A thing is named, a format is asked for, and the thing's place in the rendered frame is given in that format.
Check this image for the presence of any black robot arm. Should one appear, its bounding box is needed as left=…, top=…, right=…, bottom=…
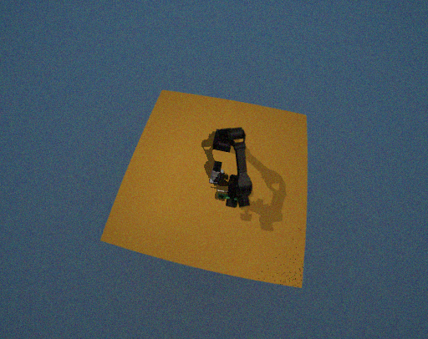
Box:
left=218, top=128, right=252, bottom=208

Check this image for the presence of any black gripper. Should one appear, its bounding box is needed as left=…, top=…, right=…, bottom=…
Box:
left=226, top=175, right=238, bottom=208

